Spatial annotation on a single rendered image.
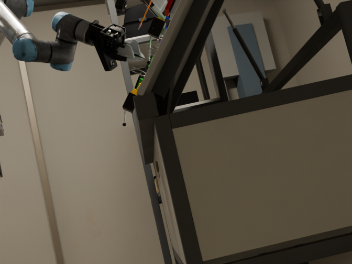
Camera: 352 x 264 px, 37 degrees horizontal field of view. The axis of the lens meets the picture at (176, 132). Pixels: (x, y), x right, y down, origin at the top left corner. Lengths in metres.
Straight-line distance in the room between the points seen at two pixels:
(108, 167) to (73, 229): 0.52
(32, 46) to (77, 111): 2.30
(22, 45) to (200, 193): 0.79
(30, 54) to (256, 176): 0.85
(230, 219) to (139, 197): 2.69
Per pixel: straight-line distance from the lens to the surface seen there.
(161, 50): 1.39
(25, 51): 1.78
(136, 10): 2.84
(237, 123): 1.37
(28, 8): 2.17
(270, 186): 1.36
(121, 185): 3.99
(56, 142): 4.01
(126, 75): 2.65
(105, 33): 1.76
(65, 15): 1.87
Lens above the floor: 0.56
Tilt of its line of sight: 8 degrees up
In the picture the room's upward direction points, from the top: 13 degrees counter-clockwise
